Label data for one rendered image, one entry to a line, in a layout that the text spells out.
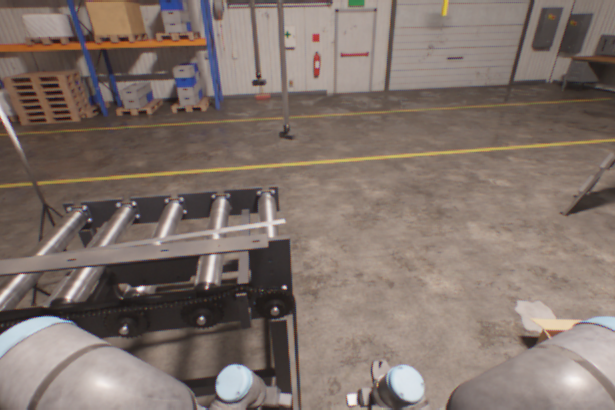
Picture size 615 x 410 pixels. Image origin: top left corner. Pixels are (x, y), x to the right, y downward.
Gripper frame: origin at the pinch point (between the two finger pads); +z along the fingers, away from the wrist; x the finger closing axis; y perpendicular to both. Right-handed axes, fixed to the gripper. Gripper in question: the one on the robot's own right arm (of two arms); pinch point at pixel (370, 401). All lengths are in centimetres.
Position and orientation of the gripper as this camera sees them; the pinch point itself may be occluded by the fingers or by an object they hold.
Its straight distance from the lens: 132.0
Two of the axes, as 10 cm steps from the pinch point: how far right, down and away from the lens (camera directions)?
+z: -1.4, 6.1, 7.8
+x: 9.9, 0.1, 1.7
